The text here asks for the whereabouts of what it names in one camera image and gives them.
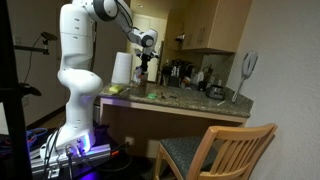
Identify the wooden chair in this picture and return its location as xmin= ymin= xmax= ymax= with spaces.
xmin=153 ymin=123 xmax=277 ymax=180

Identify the coffee maker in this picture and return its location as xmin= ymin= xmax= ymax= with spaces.
xmin=160 ymin=59 xmax=185 ymax=87

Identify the upper kitchen cabinet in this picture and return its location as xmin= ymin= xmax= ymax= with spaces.
xmin=164 ymin=0 xmax=252 ymax=54

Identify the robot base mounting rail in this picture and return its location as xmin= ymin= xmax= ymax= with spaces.
xmin=31 ymin=144 xmax=111 ymax=179

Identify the camera on stand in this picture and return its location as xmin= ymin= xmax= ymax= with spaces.
xmin=13 ymin=31 xmax=58 ymax=56

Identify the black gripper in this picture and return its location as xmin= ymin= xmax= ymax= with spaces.
xmin=134 ymin=49 xmax=159 ymax=74

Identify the white paper towel roll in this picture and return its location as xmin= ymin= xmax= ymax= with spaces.
xmin=111 ymin=52 xmax=133 ymax=84

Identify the black toaster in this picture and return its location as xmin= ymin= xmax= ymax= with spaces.
xmin=206 ymin=85 xmax=225 ymax=100

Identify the yellow sponge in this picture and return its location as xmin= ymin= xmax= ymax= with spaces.
xmin=109 ymin=85 xmax=123 ymax=94

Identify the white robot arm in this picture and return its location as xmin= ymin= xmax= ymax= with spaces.
xmin=40 ymin=0 xmax=158 ymax=159

